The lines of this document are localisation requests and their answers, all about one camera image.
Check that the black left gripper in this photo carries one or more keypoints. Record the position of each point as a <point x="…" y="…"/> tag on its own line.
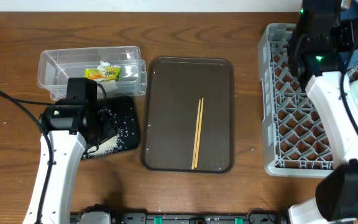
<point x="107" y="124"/>

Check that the white rice pile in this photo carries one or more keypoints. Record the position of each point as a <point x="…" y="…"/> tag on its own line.
<point x="107" y="144"/>

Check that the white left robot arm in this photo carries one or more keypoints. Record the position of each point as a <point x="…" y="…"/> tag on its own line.
<point x="67" y="132"/>

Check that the clear plastic waste bin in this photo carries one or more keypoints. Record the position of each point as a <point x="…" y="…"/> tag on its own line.
<point x="57" y="66"/>

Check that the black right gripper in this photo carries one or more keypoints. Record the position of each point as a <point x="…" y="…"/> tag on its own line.
<point x="345" y="30"/>

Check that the brown serving tray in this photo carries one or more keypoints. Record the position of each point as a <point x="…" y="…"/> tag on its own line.
<point x="176" y="85"/>

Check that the grey dishwasher rack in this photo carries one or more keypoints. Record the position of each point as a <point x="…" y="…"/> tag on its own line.
<point x="304" y="133"/>

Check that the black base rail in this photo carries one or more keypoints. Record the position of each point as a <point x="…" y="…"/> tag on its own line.
<point x="253" y="217"/>

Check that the dark blue plate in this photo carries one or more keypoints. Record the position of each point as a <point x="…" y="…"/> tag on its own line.
<point x="350" y="11"/>

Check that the black waste tray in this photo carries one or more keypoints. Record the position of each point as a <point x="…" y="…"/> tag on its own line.
<point x="126" y="118"/>

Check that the wooden chopstick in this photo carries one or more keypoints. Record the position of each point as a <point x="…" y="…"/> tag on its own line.
<point x="199" y="134"/>
<point x="196" y="135"/>

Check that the yellow snack wrapper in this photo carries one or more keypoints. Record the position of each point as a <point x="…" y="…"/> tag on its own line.
<point x="103" y="73"/>

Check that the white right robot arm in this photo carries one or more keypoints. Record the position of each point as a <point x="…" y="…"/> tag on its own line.
<point x="323" y="78"/>

